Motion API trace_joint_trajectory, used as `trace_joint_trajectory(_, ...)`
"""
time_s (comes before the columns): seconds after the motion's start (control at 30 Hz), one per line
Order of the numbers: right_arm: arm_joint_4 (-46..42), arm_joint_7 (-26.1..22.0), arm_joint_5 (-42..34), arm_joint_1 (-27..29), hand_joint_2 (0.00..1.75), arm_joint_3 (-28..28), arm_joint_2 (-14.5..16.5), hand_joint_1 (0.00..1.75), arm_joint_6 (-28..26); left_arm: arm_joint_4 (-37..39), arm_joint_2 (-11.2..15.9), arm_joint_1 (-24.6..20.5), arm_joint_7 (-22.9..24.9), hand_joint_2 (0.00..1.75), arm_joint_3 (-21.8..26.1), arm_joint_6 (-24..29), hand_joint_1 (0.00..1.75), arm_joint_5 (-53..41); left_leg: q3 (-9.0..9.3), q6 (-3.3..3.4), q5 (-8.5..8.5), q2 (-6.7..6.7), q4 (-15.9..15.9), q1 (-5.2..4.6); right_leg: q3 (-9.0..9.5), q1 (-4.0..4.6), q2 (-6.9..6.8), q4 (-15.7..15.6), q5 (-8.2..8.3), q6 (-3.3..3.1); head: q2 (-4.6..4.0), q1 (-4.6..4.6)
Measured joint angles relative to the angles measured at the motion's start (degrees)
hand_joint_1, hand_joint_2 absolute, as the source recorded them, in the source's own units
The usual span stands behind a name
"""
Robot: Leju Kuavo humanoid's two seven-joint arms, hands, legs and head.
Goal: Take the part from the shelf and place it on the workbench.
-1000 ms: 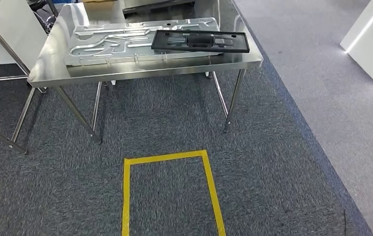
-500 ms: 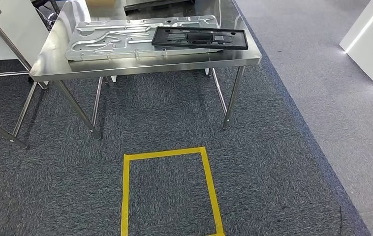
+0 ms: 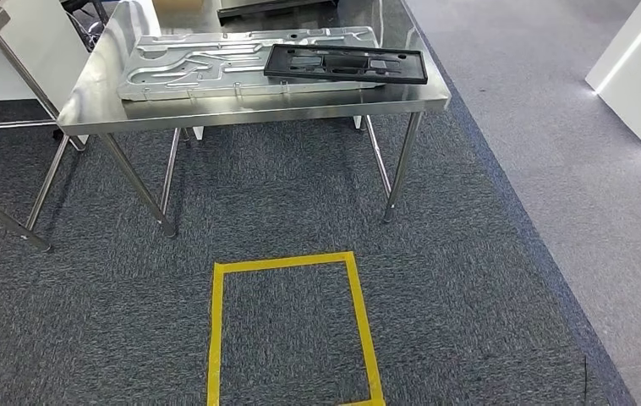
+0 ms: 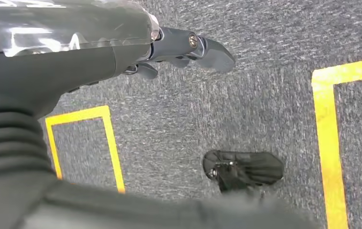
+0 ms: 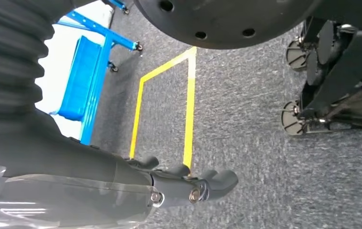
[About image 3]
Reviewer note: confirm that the black plastic plate frame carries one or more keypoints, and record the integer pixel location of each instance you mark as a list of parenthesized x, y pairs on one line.
[(275, 7), (410, 75)]

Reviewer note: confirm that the stainless steel workbench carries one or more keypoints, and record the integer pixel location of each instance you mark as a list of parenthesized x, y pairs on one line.
[(186, 112)]

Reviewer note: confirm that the stamped aluminium panel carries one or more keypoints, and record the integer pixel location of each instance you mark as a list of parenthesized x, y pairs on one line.
[(186, 84)]

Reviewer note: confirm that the white panel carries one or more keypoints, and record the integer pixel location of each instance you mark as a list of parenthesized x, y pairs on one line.
[(57, 50)]

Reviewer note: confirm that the white display counter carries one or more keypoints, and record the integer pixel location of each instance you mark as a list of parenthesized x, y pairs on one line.
[(640, 73)]

